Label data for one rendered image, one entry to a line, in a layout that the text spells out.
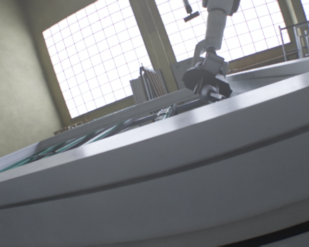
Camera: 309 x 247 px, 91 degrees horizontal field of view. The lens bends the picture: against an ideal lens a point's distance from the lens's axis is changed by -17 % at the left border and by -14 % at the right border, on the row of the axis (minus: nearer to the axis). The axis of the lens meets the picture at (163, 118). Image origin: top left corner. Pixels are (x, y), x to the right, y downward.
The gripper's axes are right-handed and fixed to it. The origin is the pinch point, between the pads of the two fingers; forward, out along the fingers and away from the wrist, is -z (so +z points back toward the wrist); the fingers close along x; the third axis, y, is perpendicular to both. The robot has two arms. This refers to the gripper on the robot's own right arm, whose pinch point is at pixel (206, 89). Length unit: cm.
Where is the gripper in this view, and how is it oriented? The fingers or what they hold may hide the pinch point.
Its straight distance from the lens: 41.6
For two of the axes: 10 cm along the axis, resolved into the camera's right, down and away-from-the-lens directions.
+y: -3.2, 7.8, 5.4
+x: 9.2, 4.0, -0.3
